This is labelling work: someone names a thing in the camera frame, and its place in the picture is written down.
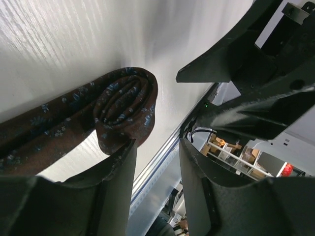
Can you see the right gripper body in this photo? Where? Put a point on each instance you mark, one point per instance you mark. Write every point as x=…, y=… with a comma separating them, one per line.
x=291, y=42

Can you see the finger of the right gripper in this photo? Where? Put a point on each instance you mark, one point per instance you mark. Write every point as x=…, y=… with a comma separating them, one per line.
x=224, y=59
x=258, y=115

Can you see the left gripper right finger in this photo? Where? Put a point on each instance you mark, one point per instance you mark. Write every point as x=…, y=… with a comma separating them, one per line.
x=221, y=203

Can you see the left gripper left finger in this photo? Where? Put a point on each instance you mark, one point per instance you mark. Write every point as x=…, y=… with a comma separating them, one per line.
x=95, y=202

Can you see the brown floral tie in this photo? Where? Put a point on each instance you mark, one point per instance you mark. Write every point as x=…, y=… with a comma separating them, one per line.
x=119, y=106

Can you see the aluminium mounting rail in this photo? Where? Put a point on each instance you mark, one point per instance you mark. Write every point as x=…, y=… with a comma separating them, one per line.
x=154, y=185

